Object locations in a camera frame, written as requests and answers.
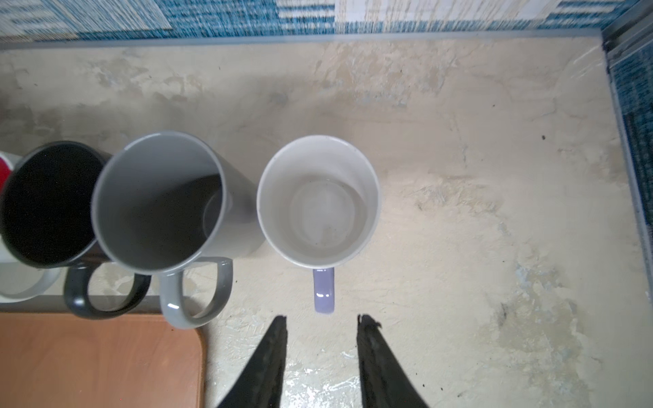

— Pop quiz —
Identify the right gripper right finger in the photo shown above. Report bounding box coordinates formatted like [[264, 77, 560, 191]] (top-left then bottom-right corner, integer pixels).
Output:
[[356, 314, 428, 407]]

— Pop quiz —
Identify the white mug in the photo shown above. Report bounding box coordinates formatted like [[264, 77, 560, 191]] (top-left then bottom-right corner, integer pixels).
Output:
[[0, 150, 63, 304]]

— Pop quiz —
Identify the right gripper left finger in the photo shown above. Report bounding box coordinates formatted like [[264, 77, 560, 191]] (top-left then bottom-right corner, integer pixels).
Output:
[[219, 316, 287, 407]]

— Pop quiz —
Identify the purple mug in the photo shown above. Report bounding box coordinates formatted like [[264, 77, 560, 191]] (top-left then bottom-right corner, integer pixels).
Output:
[[257, 135, 382, 314]]

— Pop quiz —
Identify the brown plastic tray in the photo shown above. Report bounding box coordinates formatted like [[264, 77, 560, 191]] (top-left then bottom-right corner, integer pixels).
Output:
[[1, 313, 206, 407]]

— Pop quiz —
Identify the grey mug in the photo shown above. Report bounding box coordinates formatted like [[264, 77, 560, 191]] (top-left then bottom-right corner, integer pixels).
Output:
[[91, 131, 265, 329]]

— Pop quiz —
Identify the black mug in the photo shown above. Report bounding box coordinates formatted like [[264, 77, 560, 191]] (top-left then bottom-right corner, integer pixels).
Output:
[[1, 141, 151, 320]]

